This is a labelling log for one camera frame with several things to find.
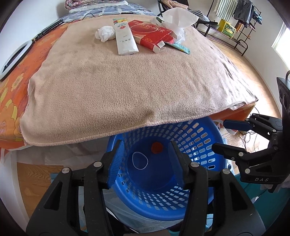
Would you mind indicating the light blue tube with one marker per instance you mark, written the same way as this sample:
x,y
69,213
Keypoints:
x,y
180,48

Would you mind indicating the white ring light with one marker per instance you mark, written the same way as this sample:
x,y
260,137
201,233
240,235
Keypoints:
x,y
15,59

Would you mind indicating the black folding chair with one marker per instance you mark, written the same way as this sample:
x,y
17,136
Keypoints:
x,y
164,5

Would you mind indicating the black clothes rack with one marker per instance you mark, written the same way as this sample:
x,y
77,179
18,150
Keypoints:
x,y
244,16

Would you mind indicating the white toothpaste box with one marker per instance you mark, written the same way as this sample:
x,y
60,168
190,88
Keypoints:
x,y
126,44

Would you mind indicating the red bottle cap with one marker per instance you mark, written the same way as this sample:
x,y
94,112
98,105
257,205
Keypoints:
x,y
156,147

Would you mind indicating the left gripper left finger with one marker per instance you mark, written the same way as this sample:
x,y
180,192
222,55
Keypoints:
x,y
99,176

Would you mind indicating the folded floral quilt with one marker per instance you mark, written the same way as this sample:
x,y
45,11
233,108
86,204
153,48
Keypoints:
x,y
70,4

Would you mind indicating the yellow crate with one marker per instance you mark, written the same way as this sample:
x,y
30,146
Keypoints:
x,y
226,28

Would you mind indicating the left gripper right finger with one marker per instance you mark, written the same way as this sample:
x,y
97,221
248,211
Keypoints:
x,y
193,177

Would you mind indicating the beige fleece blanket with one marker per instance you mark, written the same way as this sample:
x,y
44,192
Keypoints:
x,y
85,90

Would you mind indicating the blue checkered mattress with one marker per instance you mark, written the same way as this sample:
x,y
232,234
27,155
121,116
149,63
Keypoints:
x,y
131,8

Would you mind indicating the blue plastic laundry basket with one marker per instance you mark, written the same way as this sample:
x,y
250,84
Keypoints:
x,y
153,192

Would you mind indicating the white plastic bag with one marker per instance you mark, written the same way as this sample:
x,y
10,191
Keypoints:
x,y
177,19

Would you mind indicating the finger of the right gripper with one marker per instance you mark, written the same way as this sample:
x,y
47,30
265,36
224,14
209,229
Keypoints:
x,y
235,124
231,151

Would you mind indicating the red cardboard box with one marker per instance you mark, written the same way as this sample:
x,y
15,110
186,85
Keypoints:
x,y
151,36

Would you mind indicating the white tissue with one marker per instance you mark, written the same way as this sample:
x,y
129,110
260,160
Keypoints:
x,y
105,33

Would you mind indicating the white rubber band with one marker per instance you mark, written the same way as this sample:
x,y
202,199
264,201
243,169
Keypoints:
x,y
139,160

